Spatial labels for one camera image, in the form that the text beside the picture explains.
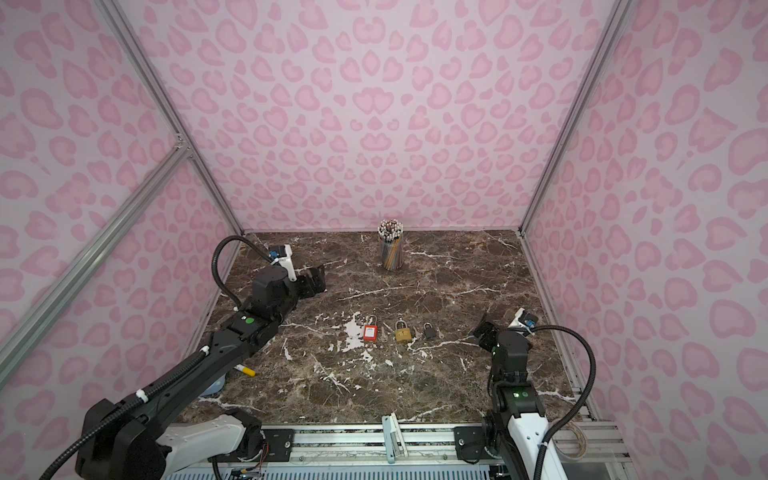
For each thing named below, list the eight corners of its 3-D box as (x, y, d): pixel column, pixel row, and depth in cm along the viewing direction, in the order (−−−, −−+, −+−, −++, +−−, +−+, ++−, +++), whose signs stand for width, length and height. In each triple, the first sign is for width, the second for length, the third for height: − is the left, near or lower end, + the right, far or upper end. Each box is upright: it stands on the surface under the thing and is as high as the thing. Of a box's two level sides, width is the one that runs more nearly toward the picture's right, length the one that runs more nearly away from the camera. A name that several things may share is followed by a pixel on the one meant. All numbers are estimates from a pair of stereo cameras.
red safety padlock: (364, 340, 93) (363, 337, 91) (365, 317, 98) (365, 314, 96) (378, 340, 93) (377, 337, 91) (378, 317, 98) (378, 314, 96)
